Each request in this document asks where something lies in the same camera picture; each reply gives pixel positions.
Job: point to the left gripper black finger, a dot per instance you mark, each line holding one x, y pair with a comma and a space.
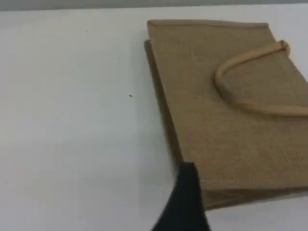
185, 204

